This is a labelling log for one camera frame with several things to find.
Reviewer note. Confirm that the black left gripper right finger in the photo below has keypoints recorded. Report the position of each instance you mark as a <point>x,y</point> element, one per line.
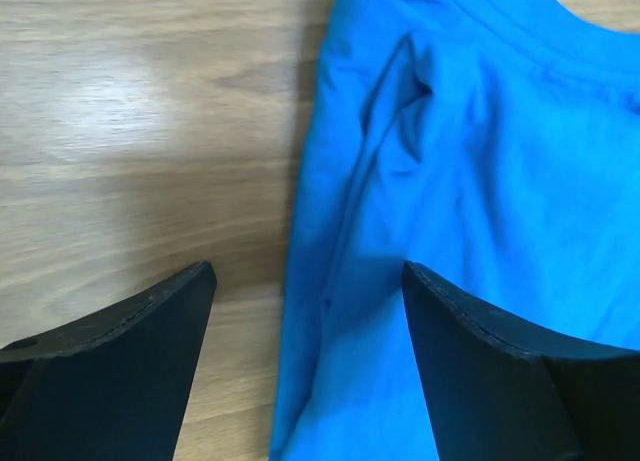
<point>498,387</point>

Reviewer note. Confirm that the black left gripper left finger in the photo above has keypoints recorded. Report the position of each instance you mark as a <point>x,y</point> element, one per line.
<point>112,385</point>

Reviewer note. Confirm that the blue t shirt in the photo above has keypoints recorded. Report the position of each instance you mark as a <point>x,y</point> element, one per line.
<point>494,141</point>

